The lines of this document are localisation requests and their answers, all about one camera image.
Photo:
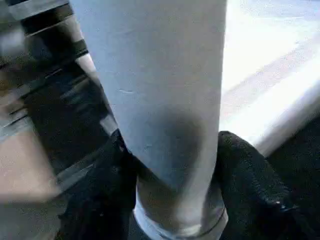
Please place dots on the black table mat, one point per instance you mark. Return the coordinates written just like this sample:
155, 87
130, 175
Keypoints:
300, 155

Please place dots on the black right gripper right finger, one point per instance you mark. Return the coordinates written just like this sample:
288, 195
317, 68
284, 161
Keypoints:
255, 200

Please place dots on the white plastic table top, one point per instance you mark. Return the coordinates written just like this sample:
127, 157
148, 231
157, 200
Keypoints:
270, 75

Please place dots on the white plastic table leg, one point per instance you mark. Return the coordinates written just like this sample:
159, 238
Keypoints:
160, 90

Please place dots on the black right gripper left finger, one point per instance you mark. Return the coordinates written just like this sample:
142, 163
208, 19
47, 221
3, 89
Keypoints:
100, 200

